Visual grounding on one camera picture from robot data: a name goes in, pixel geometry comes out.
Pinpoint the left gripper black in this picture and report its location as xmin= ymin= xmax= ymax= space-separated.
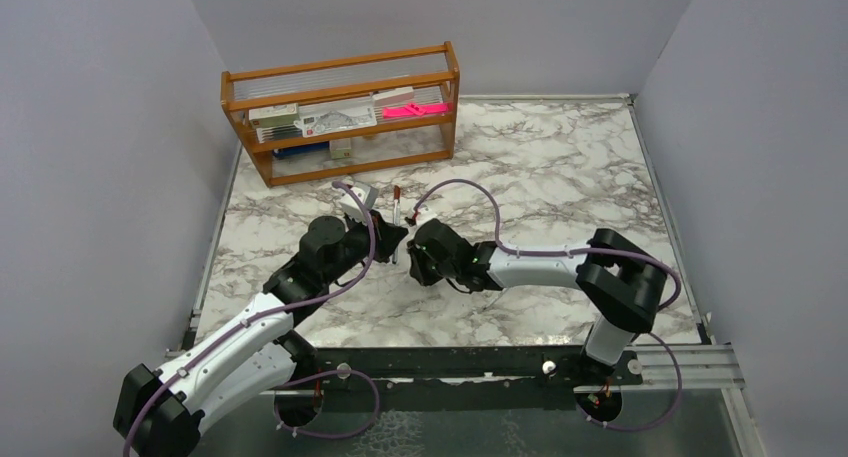
xmin=324 ymin=209 xmax=407 ymax=286

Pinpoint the white marker yellow end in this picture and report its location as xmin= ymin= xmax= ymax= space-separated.
xmin=391 ymin=193 xmax=401 ymax=265

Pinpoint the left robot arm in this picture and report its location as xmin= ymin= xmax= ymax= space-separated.
xmin=113 ymin=209 xmax=408 ymax=456

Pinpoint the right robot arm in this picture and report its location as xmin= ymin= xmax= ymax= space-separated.
xmin=407 ymin=219 xmax=671 ymax=384

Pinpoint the white pen green end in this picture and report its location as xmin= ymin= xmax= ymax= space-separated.
xmin=481 ymin=292 xmax=506 ymax=311

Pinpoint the small beige box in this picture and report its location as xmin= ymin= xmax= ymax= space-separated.
xmin=329 ymin=139 xmax=353 ymax=159

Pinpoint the blue box lower shelf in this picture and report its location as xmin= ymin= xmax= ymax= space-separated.
xmin=272 ymin=142 xmax=330 ymax=159

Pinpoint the pink plastic item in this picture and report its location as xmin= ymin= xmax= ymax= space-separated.
xmin=382 ymin=102 xmax=452 ymax=119

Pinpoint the wooden shelf rack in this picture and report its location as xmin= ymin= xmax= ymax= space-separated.
xmin=220 ymin=41 xmax=460 ymax=188

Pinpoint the white ruler card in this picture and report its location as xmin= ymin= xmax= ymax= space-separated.
xmin=294 ymin=106 xmax=377 ymax=137

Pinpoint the white green box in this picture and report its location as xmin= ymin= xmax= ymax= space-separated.
xmin=247 ymin=103 xmax=299 ymax=128

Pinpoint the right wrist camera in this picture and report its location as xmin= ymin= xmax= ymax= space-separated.
xmin=405 ymin=205 xmax=437 ymax=227

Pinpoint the black mounting rail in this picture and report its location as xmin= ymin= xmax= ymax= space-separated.
xmin=273 ymin=345 xmax=643 ymax=416

